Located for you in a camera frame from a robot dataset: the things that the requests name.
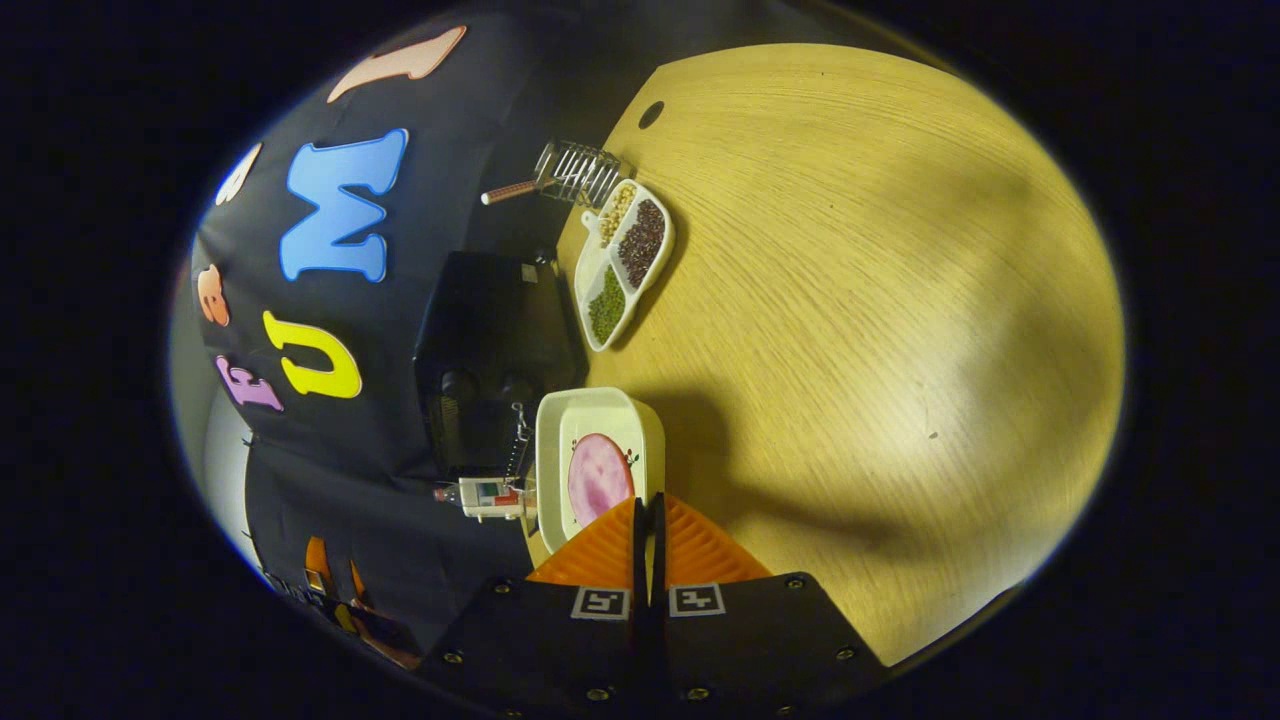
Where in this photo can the pink ham slice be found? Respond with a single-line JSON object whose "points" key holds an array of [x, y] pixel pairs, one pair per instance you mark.
{"points": [[598, 480]]}

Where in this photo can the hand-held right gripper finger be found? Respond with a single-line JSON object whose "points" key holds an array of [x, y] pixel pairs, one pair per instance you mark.
{"points": [[658, 570], [640, 570]]}

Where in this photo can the cream rectangular tray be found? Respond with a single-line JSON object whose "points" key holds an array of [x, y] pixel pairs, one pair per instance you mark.
{"points": [[600, 415]]}

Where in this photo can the black electric oven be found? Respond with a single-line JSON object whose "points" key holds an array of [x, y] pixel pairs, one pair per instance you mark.
{"points": [[490, 330]]}

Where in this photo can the pile of dark red beans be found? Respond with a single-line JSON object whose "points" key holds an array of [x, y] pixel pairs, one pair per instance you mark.
{"points": [[642, 240]]}

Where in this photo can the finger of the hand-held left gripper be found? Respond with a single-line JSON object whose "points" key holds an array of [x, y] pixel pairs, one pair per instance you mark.
{"points": [[317, 565], [357, 582]]}

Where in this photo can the pile of green beans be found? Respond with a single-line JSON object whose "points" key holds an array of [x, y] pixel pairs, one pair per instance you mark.
{"points": [[607, 305]]}

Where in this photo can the black backdrop cloth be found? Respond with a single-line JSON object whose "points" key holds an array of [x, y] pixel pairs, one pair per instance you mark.
{"points": [[330, 450]]}

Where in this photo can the white divided dish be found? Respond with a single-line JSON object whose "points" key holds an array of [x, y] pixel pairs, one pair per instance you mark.
{"points": [[592, 262]]}

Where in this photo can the pile of yellow beans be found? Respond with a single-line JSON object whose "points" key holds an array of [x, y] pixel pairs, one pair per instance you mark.
{"points": [[618, 210]]}

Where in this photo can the clear plastic bottle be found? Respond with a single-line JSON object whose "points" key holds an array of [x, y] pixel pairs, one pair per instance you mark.
{"points": [[490, 497]]}

